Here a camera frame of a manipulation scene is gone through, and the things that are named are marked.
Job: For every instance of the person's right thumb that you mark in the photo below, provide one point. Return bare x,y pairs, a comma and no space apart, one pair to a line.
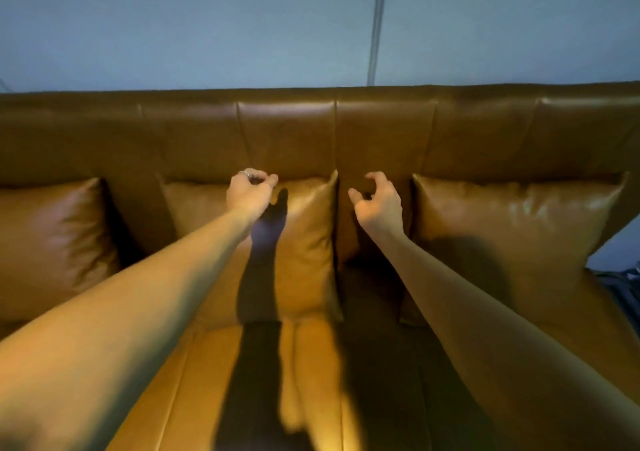
355,197

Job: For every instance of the brown leather cushion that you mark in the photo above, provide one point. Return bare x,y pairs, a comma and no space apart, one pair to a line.
515,225
305,260
50,245

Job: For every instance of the person's left forearm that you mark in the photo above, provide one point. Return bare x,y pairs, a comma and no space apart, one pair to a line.
100,338

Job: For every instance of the person's right forearm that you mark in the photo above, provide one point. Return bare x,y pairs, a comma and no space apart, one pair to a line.
505,350

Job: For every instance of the person's left hand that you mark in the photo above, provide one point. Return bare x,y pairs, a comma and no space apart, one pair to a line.
246,195

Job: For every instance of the brown leather sofa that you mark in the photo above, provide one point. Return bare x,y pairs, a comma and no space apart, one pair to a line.
320,130

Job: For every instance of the person's right hand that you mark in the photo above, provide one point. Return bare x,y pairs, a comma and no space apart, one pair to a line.
381,211

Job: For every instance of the person's left thumb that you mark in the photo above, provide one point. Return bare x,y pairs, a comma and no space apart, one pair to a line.
271,182

